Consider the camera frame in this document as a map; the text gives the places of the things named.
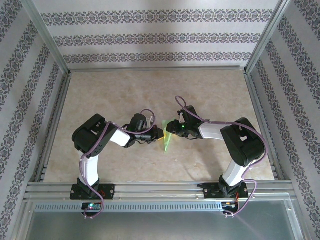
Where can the light green paper sheet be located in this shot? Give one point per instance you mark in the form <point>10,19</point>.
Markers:
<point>167,142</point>

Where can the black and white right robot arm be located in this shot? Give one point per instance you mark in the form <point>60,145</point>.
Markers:
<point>245,142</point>

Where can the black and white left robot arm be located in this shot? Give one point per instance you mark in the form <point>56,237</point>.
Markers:
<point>92,135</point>

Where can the grey sheet metal panel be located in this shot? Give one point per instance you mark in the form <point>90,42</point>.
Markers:
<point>160,227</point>

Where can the small board with green light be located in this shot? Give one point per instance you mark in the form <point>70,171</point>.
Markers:
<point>91,206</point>

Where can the small board with orange light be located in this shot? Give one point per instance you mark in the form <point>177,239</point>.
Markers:
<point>228,205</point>

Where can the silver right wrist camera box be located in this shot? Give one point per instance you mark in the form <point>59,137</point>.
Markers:
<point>180,115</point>

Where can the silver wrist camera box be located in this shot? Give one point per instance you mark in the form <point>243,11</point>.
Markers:
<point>149,121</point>
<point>180,115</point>

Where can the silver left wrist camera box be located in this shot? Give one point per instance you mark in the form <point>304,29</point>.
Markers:
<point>149,121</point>

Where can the wide aluminium frame rail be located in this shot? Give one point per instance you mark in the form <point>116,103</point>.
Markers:
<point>160,191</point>

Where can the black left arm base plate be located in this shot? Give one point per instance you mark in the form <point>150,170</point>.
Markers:
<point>110,191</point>

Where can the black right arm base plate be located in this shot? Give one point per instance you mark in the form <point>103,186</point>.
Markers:
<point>210,192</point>

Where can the aluminium frame post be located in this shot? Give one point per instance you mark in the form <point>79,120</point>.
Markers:
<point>47,37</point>
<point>266,37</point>

